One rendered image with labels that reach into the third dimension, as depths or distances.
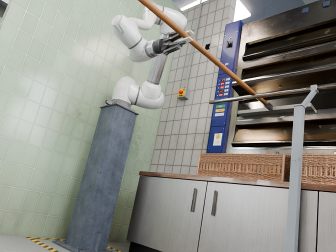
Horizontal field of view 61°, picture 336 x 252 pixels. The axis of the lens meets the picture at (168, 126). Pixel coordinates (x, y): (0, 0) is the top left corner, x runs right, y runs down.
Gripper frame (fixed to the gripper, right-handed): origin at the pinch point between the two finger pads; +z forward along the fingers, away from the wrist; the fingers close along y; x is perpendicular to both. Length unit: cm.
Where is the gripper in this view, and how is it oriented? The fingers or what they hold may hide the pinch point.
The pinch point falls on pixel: (186, 37)
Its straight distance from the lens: 150.1
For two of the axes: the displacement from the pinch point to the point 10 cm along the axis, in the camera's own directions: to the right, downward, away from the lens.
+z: 7.3, -0.6, -6.8
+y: -1.8, 9.4, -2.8
